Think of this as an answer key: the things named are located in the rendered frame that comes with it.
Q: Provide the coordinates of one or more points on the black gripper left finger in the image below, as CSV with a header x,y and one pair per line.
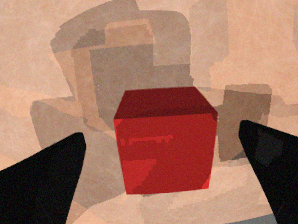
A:
x,y
39,189

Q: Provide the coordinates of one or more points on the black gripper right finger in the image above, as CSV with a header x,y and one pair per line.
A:
x,y
273,155

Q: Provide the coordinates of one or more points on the red block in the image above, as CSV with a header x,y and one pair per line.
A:
x,y
165,140

